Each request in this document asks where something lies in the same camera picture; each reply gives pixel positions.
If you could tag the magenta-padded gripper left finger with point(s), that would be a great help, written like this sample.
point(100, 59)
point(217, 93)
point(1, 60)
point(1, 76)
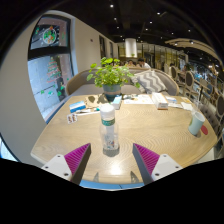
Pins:
point(60, 165)

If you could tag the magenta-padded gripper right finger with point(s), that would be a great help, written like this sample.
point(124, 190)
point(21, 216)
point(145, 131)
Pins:
point(163, 165)

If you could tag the clear plastic water bottle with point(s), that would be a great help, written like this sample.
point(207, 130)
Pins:
point(109, 133)

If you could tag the playing cards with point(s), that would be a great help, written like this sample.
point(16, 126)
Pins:
point(71, 118)

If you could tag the flat round red coaster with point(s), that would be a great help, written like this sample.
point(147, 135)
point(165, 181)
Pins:
point(204, 130)

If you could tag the blue and white box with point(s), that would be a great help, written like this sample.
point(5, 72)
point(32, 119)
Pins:
point(77, 106)

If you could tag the white paper leaflet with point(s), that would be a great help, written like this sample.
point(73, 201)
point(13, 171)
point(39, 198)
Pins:
point(175, 105)

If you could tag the blue and white booklet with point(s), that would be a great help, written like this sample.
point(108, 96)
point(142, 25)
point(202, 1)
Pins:
point(171, 99)

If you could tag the large white leaflet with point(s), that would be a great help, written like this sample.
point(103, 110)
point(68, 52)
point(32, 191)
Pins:
point(141, 99)

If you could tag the yellow card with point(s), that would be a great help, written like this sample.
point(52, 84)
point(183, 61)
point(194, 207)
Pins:
point(186, 99)

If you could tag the small light blue box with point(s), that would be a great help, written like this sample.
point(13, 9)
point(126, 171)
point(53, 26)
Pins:
point(116, 102)

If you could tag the grey curved sofa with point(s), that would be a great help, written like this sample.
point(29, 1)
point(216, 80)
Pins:
point(78, 83)

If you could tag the grey white chevron pillow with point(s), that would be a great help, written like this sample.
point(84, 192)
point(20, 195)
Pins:
point(150, 81)

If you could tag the person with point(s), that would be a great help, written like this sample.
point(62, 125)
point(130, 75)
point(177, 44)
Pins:
point(130, 63)
point(144, 64)

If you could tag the green potted plant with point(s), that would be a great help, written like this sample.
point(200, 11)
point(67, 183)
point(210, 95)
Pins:
point(110, 75)

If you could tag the white round column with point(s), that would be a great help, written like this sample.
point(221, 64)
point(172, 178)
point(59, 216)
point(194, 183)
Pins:
point(131, 46)

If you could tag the window with colourful stickers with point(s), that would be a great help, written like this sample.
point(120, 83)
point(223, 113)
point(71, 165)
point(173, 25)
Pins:
point(50, 35)

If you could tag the group of ceiling lights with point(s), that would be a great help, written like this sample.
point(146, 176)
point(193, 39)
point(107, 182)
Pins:
point(111, 5)

